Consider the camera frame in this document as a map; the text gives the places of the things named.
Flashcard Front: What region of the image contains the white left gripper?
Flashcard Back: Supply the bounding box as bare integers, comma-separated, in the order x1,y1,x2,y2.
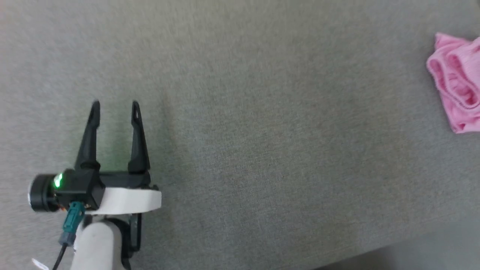
74,100,162,260

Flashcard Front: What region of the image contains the pink garment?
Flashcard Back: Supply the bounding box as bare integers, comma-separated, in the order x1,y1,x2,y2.
426,32,480,135

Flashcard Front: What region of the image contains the grey fabric sofa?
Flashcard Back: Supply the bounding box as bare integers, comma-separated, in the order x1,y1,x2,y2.
0,0,480,270

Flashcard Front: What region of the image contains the teal-plug left camera cable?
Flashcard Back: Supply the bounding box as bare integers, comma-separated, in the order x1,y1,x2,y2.
52,201,86,270

